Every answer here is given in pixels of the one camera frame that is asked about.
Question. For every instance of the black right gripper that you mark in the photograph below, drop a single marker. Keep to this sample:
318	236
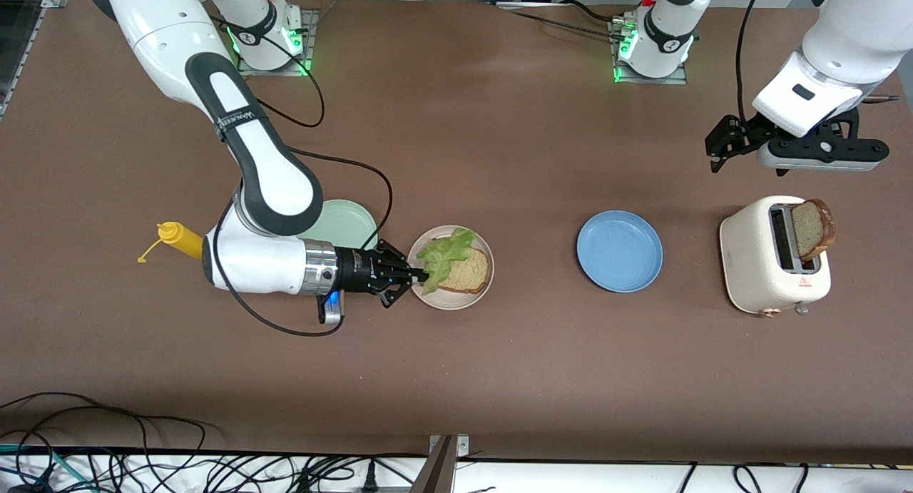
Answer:
358	269

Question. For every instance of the beige plate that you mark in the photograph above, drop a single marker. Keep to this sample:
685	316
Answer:
456	302

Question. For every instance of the white two-slot toaster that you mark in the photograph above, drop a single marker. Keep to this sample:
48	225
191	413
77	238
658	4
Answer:
749	257

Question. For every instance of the green lettuce leaf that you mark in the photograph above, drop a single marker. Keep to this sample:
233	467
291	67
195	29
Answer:
442	257

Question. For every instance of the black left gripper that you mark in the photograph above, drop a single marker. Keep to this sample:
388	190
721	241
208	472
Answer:
742	133

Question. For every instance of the black power plug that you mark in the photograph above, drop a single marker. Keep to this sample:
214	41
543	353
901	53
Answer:
370	477

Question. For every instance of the yellow mustard squeeze bottle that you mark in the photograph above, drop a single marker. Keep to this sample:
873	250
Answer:
187	242

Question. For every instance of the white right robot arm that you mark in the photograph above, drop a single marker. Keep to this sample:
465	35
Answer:
250	265

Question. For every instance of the aluminium profile bracket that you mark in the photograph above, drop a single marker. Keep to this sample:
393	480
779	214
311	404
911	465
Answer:
442	471

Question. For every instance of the aluminium frame rail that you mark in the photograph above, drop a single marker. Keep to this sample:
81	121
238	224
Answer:
21	61

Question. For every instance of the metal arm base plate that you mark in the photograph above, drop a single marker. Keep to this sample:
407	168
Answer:
312	43
653	80

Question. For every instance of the pale green plate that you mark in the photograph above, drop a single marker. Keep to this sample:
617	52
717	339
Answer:
349	222

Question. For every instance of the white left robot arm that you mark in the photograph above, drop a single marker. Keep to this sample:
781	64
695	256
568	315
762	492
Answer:
849	43

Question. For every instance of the blue plate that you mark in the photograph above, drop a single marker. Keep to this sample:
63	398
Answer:
619	250

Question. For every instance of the toasted bread slice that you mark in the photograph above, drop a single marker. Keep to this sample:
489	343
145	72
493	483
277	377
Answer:
471	268
813	229

